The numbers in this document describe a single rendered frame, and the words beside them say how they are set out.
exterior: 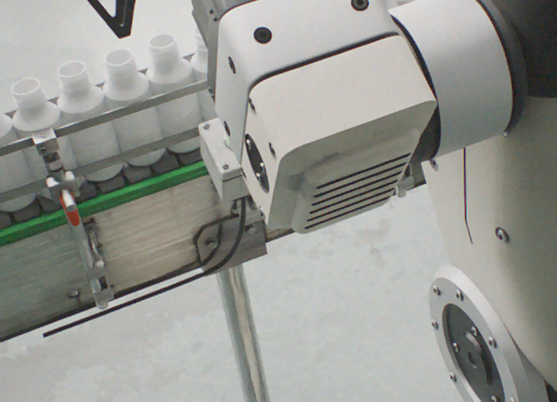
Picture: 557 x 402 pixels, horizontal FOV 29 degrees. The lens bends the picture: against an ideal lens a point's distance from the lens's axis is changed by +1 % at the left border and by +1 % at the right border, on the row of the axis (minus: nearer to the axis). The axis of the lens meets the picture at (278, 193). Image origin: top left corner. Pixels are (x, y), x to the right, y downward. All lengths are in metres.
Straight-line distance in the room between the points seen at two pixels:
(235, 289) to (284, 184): 1.07
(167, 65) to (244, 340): 0.53
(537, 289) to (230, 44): 0.30
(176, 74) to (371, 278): 1.35
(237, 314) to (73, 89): 0.50
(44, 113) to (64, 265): 0.22
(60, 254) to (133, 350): 1.15
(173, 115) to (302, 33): 0.85
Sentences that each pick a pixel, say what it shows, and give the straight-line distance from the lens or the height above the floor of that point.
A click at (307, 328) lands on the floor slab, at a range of 2.53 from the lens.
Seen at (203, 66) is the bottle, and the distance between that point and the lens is 1.38.
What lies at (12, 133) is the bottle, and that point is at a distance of 1.37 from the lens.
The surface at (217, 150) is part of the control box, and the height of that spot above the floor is 1.11.
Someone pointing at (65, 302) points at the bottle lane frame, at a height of 0.85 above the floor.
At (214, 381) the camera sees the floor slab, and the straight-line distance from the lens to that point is 2.46.
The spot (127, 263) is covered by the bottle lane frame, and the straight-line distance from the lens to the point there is 1.48.
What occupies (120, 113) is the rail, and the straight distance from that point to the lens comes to 1.36.
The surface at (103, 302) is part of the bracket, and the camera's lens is 1.43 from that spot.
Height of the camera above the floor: 1.87
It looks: 40 degrees down
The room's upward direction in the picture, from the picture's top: 9 degrees counter-clockwise
